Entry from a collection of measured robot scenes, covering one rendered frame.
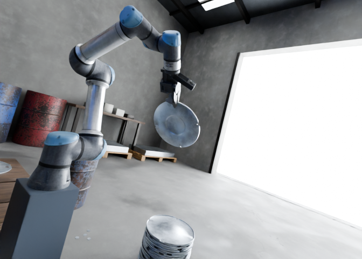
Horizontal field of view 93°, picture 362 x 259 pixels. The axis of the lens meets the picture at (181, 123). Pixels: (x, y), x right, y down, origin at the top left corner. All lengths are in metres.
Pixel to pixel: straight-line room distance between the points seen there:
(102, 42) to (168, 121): 0.50
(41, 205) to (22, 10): 3.84
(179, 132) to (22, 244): 0.79
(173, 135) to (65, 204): 0.59
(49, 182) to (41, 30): 3.71
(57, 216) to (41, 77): 3.51
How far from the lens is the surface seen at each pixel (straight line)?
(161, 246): 1.08
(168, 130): 1.02
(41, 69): 4.27
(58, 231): 1.01
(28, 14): 4.41
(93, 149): 0.95
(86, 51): 0.92
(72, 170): 1.59
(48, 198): 0.91
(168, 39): 0.76
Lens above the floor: 0.80
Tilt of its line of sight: 3 degrees up
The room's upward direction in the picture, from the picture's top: 14 degrees clockwise
